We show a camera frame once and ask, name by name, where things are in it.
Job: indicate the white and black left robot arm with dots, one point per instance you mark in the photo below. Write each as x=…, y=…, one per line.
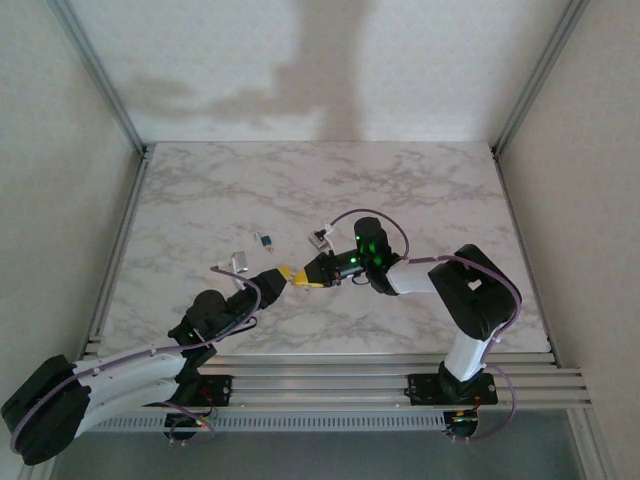
x=125, y=380

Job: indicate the aluminium side rail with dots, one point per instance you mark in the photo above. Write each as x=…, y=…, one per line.
x=510, y=202
x=121, y=250

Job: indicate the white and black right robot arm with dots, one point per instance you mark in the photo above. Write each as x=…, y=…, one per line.
x=470, y=300

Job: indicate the small blue padlock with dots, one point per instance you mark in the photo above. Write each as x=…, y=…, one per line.
x=265, y=240

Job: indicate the aluminium lower frame beam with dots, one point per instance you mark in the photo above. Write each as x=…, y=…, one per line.
x=592, y=450

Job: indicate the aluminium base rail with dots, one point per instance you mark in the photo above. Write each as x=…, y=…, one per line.
x=320, y=385

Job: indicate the aluminium corner post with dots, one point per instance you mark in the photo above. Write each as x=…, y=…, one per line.
x=536, y=80
x=102, y=80

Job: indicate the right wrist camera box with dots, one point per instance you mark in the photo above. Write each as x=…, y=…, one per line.
x=318, y=239

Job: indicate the controller board with LED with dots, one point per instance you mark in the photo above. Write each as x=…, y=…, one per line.
x=192, y=424
x=462, y=422

